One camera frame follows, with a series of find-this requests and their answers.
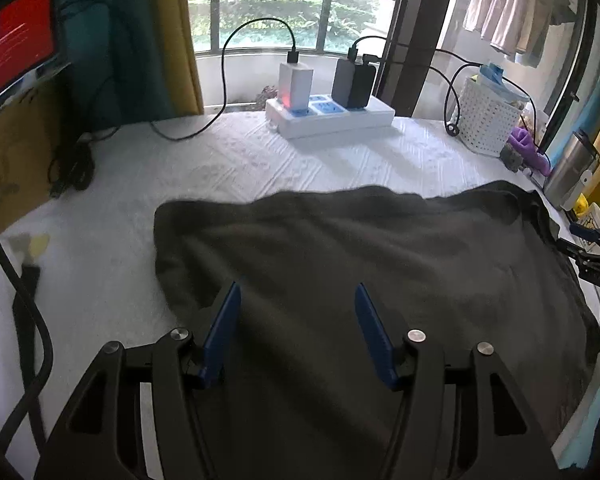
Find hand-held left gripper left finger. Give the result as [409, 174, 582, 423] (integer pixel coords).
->
[32, 281, 242, 480]

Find black strap with beige tag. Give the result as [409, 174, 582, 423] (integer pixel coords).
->
[7, 232, 51, 446]

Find dark window frame post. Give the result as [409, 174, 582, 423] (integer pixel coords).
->
[380, 0, 461, 118]

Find white charger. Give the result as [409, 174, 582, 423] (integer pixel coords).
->
[278, 61, 312, 111]

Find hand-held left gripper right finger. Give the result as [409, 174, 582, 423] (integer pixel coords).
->
[355, 282, 561, 480]

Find small dark green object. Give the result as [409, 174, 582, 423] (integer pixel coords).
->
[500, 145, 523, 171]

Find black cable bundle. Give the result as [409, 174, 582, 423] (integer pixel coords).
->
[47, 132, 96, 198]

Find cream printed mug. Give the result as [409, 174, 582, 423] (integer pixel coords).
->
[575, 202, 600, 251]

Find narrow yellow curtain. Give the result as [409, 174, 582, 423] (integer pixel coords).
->
[147, 0, 204, 117]

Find balcony railing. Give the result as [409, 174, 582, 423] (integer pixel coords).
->
[186, 0, 398, 56]

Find white plastic basket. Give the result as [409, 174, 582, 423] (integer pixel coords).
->
[458, 76, 531, 156]

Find steel thermos bottle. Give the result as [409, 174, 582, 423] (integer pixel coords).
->
[543, 130, 600, 211]

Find black charger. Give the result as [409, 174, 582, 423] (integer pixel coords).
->
[331, 56, 378, 109]

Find teal curtain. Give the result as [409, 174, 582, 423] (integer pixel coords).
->
[50, 0, 176, 126]

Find tablet with red screen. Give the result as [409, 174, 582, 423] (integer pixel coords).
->
[0, 0, 73, 126]

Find hanging grey green garment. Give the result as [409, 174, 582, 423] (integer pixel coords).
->
[515, 0, 571, 68]

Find brown cardboard box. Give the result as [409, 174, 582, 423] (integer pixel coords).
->
[0, 77, 73, 243]

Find purple cloth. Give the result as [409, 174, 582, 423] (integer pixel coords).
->
[510, 126, 552, 177]

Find hanging clothes on balcony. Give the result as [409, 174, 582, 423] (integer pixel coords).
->
[462, 0, 531, 56]

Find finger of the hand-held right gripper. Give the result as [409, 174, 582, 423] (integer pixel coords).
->
[569, 222, 600, 248]
[555, 237, 600, 263]

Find black cable of white charger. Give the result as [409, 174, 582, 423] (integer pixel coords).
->
[150, 17, 299, 142]

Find white power strip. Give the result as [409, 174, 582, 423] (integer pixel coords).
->
[265, 92, 396, 139]

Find dark grey t-shirt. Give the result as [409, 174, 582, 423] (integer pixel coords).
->
[153, 180, 600, 480]

